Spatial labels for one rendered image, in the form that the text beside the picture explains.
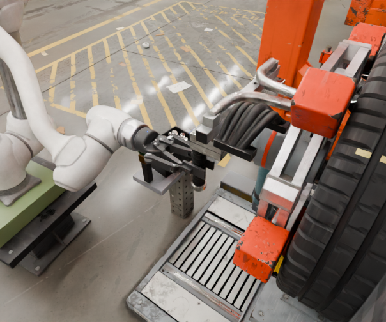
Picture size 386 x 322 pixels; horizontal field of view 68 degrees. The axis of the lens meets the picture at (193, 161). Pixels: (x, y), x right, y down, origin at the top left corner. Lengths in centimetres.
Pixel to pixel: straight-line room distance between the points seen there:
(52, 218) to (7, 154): 33
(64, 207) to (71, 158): 63
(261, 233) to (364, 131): 25
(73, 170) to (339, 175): 66
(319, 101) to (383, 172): 14
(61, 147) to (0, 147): 52
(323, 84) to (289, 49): 71
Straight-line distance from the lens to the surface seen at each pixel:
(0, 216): 145
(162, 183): 124
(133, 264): 155
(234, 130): 60
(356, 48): 76
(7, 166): 139
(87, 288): 156
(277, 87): 77
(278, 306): 125
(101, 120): 90
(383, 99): 52
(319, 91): 48
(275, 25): 118
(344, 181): 48
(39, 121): 92
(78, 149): 87
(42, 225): 144
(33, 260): 172
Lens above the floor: 136
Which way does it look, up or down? 43 degrees down
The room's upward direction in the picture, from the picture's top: straight up
